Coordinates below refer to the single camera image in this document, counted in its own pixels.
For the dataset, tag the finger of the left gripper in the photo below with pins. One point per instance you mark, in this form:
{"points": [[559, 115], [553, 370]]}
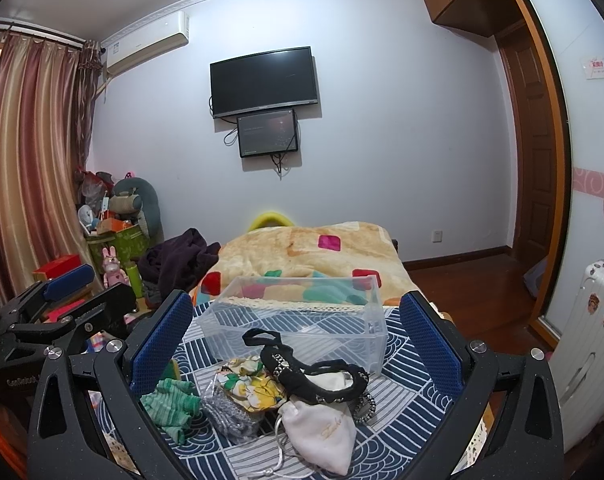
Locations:
{"points": [[105, 312], [31, 303]]}

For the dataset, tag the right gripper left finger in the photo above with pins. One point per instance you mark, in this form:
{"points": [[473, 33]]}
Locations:
{"points": [[126, 374]]}

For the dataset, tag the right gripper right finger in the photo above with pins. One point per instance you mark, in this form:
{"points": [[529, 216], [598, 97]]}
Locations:
{"points": [[456, 372]]}

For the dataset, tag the green knitted cloth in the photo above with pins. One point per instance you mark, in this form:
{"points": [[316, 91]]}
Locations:
{"points": [[171, 406]]}

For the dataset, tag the white drawstring pouch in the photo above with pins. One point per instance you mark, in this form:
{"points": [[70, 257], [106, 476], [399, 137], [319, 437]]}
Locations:
{"points": [[322, 434]]}

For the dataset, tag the red box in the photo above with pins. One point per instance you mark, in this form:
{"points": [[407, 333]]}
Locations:
{"points": [[55, 268]]}

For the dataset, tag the blue white patterned cloth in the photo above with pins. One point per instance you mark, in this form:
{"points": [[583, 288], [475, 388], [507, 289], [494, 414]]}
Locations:
{"points": [[409, 408]]}

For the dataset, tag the pink rabbit toy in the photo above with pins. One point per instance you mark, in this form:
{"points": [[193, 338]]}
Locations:
{"points": [[113, 272]]}

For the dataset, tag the green bottle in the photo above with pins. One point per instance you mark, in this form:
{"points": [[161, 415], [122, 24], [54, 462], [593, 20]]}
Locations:
{"points": [[134, 278]]}

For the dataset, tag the green storage box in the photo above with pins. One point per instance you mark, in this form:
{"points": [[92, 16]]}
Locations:
{"points": [[130, 244]]}

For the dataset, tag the yellow floral cloth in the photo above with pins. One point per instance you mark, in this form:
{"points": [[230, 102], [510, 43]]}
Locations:
{"points": [[248, 383]]}

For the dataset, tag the dark purple garment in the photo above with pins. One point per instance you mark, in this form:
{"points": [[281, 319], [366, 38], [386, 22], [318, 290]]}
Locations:
{"points": [[180, 262]]}

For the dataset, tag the grey plush toy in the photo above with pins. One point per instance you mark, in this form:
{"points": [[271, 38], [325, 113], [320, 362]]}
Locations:
{"points": [[135, 199]]}

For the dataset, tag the black and white bra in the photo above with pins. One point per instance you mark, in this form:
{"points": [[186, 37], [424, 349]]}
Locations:
{"points": [[324, 382]]}

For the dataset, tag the clear plastic storage box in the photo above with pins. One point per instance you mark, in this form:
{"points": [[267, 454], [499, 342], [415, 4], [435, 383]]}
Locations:
{"points": [[319, 318]]}

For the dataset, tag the beige colourful fleece blanket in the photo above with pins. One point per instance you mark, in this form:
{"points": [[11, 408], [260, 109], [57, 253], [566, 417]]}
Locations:
{"points": [[345, 250]]}

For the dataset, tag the pink striped curtain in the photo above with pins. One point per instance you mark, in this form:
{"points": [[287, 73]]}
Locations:
{"points": [[47, 101]]}

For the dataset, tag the yellow plush item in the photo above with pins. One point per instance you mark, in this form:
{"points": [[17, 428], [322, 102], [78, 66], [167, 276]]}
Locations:
{"points": [[270, 219]]}

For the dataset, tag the brown wooden door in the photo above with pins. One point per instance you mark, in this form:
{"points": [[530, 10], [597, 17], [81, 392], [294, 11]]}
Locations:
{"points": [[534, 143]]}

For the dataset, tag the white air conditioner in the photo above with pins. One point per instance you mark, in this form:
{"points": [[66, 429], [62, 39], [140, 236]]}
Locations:
{"points": [[148, 42]]}

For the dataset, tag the white wardrobe sliding door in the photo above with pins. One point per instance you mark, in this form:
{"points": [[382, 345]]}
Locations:
{"points": [[575, 33]]}

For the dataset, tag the white wall socket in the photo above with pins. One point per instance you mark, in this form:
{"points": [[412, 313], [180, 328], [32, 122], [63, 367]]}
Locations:
{"points": [[436, 235]]}

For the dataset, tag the small black wall monitor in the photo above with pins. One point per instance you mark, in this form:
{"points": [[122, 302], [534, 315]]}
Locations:
{"points": [[267, 133]]}

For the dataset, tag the black wall television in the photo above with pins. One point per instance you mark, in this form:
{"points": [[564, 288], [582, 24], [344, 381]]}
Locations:
{"points": [[262, 81]]}

